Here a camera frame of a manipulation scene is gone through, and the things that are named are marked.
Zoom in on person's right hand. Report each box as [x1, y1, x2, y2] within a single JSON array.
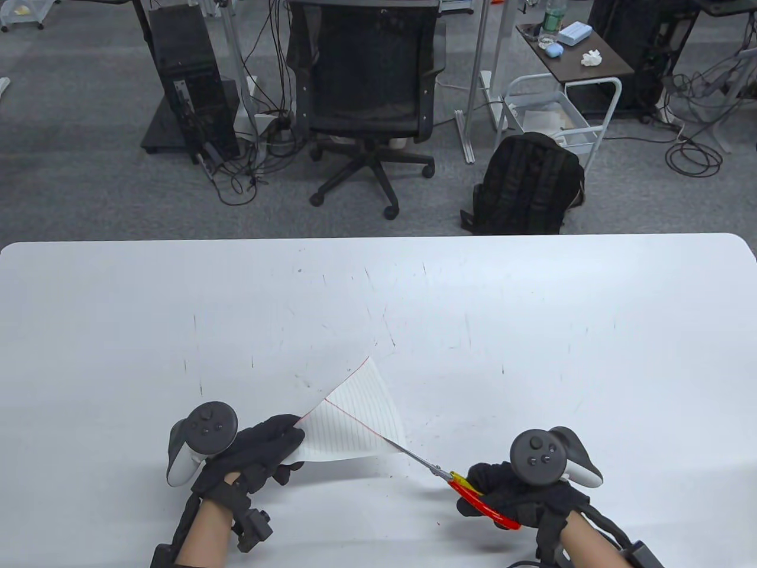
[[457, 461, 592, 532]]

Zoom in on person's left hand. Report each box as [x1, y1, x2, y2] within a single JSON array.
[[192, 414, 307, 511]]

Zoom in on grey hand controller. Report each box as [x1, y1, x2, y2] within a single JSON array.
[[167, 402, 239, 488], [510, 426, 604, 489]]

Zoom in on lined white paper sheet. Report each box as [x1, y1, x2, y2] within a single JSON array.
[[289, 356, 409, 465]]

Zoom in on red handled scissors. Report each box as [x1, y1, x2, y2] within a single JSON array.
[[381, 436, 522, 531]]

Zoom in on person's left forearm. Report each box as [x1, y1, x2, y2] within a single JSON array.
[[174, 500, 237, 568]]

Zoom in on black right forearm pack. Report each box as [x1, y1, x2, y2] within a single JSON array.
[[626, 540, 668, 568]]

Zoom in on person's right forearm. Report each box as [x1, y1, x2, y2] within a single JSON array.
[[559, 509, 627, 568]]

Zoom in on black backpack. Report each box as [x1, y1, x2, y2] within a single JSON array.
[[460, 132, 586, 235]]

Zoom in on black computer tower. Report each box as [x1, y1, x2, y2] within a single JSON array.
[[588, 0, 698, 119], [147, 5, 242, 165]]

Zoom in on white desk leg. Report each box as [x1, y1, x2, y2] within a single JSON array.
[[220, 0, 261, 143]]

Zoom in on black mesh office chair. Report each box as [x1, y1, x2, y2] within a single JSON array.
[[286, 0, 448, 221]]

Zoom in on white cart with brown top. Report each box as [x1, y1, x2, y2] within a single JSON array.
[[496, 22, 636, 169]]

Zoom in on silver desk leg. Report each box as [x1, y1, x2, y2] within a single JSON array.
[[480, 0, 516, 132], [454, 0, 493, 165]]

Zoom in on light blue box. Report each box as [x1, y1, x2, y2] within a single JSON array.
[[558, 22, 594, 47]]

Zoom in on white wheeled cart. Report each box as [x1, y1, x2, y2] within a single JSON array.
[[0, 0, 60, 31]]

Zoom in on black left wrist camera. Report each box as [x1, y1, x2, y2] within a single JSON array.
[[231, 497, 274, 554]]

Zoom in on black cable bundle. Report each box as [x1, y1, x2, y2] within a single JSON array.
[[201, 0, 308, 206]]

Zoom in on coiled black cable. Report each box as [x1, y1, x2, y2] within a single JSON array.
[[665, 137, 724, 177]]

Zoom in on tangled black cables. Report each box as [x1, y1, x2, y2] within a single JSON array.
[[656, 50, 757, 140]]

